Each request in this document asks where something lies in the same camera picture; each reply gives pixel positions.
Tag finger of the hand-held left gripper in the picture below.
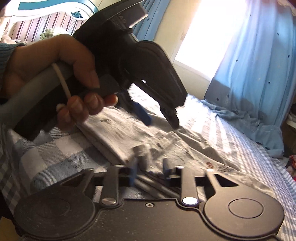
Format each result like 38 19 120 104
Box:
159 105 180 129
119 89 152 127

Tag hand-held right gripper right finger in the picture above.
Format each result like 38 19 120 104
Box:
162 158 239 207

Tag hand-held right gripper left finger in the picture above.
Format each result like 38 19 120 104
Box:
59 145 150 206

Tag grey printed pants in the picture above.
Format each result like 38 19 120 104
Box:
76 102 281 204

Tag person's left forearm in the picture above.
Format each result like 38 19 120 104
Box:
0 42 25 98

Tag person's left hand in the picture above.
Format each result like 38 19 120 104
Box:
3 34 119 131

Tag blue star curtain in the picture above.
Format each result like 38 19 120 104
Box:
134 0 163 43
203 0 296 139

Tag bright window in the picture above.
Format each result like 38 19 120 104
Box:
172 0 245 80

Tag blue checked bed sheet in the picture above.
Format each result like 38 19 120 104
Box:
0 83 296 241

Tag white zip tie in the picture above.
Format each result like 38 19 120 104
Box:
51 63 73 110

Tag blue cloth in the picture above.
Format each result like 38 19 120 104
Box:
201 99 285 159

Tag green checked quilt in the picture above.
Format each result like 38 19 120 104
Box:
40 27 66 40

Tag striped headboard with teal trim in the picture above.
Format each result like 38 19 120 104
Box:
0 0 100 43

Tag red bag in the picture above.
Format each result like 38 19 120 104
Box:
285 155 296 182

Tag grey cable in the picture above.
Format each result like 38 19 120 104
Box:
0 62 78 131

